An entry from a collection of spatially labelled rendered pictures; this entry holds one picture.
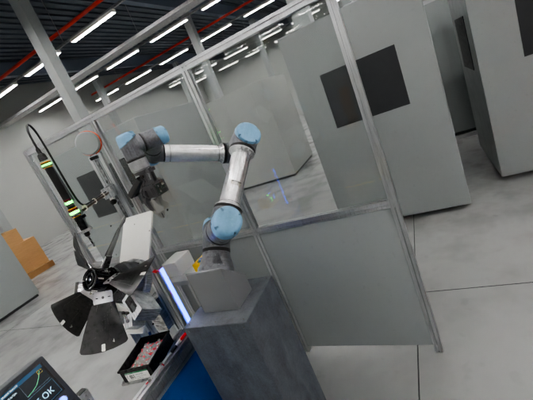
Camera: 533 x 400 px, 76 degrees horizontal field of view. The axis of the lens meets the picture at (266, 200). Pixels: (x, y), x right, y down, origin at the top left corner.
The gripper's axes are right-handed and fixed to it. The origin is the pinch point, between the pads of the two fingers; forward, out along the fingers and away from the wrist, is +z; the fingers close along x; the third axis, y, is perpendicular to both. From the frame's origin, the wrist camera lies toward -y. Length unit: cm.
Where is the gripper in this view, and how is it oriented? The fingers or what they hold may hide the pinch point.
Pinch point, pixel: (160, 215)
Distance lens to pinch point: 148.0
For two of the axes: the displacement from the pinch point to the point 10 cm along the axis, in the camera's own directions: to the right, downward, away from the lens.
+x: 3.7, -4.0, 8.4
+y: 8.5, -2.2, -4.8
